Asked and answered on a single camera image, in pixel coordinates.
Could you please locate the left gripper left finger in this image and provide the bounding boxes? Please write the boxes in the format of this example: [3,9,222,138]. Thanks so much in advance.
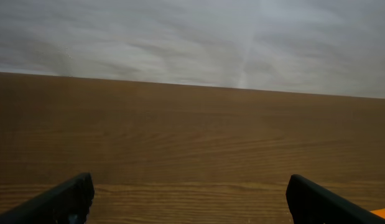
[0,172,95,224]

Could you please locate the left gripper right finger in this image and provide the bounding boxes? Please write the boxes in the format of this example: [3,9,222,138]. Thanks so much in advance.
[285,174,385,224]

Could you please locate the orange cube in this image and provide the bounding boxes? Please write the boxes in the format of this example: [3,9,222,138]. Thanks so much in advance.
[369,208,385,222]

